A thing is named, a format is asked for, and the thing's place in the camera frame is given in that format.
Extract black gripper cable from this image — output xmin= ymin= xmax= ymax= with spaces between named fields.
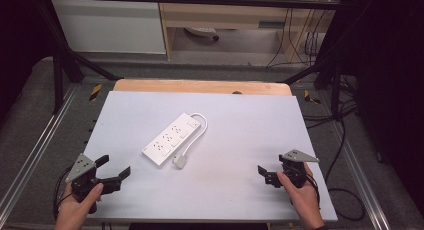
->
xmin=52 ymin=165 xmax=74 ymax=221
xmin=305 ymin=174 xmax=322 ymax=209

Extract white plug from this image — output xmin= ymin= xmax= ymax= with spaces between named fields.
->
xmin=171 ymin=152 xmax=188 ymax=170

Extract black metal stand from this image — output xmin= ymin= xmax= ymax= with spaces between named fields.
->
xmin=35 ymin=0 xmax=123 ymax=115
xmin=282 ymin=53 xmax=345 ymax=122

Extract grey chair base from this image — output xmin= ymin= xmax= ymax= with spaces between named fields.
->
xmin=184 ymin=26 xmax=221 ymax=43

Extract white power strip cable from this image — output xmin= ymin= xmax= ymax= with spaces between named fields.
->
xmin=181 ymin=112 xmax=209 ymax=158

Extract light wooden desk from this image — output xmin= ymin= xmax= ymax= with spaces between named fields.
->
xmin=155 ymin=0 xmax=336 ymax=62

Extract black hanging cables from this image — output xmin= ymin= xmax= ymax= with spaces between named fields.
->
xmin=265 ymin=5 xmax=323 ymax=68

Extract aluminium rail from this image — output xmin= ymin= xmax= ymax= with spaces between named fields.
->
xmin=332 ymin=121 xmax=392 ymax=230
xmin=0 ymin=85 xmax=78 ymax=218

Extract yellow cable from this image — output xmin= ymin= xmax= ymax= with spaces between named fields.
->
xmin=289 ymin=0 xmax=318 ymax=63

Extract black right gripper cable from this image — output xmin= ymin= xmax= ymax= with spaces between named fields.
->
xmin=305 ymin=174 xmax=322 ymax=209

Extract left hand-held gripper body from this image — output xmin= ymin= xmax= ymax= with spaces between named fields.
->
xmin=65 ymin=153 xmax=102 ymax=203

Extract person's right hand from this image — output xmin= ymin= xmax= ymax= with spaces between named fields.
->
xmin=276 ymin=162 xmax=325 ymax=230

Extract white cabinet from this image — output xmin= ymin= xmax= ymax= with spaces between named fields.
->
xmin=50 ymin=0 xmax=167 ymax=55

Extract black floor cables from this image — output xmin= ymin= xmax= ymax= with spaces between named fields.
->
xmin=301 ymin=74 xmax=367 ymax=222

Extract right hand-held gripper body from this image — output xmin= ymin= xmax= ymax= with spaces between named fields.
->
xmin=282 ymin=149 xmax=320 ymax=189

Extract person's left hand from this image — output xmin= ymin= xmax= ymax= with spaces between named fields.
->
xmin=54 ymin=182 xmax=105 ymax=230

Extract black curtain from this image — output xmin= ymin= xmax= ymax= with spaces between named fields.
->
xmin=341 ymin=0 xmax=424 ymax=206
xmin=0 ymin=0 xmax=56 ymax=119

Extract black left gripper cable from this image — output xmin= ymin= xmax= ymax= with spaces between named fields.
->
xmin=52 ymin=165 xmax=74 ymax=221

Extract white power strip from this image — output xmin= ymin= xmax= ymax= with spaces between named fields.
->
xmin=141 ymin=112 xmax=202 ymax=167

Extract yellow black tape strip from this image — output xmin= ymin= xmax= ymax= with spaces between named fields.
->
xmin=303 ymin=89 xmax=322 ymax=105
xmin=88 ymin=83 xmax=103 ymax=102

